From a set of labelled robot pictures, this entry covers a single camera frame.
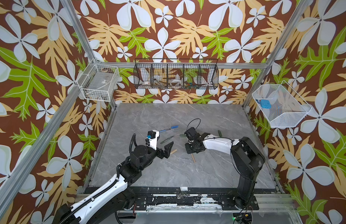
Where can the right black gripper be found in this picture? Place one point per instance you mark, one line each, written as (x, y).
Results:
(188, 151)

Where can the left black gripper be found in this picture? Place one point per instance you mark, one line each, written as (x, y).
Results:
(164, 153)

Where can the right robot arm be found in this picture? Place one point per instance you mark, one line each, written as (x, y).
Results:
(248, 159)

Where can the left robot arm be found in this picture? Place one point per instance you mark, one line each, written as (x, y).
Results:
(127, 173)

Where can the dark green pen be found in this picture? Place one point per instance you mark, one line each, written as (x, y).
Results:
(167, 139)

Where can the blue object in basket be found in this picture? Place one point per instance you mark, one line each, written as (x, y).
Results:
(265, 104)

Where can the white mesh basket right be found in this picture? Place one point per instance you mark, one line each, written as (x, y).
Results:
(288, 108)

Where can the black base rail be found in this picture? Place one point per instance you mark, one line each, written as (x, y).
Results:
(140, 198)

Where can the black wire basket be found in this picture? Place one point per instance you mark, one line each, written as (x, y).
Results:
(166, 73)

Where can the white wire basket left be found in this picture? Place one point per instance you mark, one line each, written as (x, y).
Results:
(98, 81)

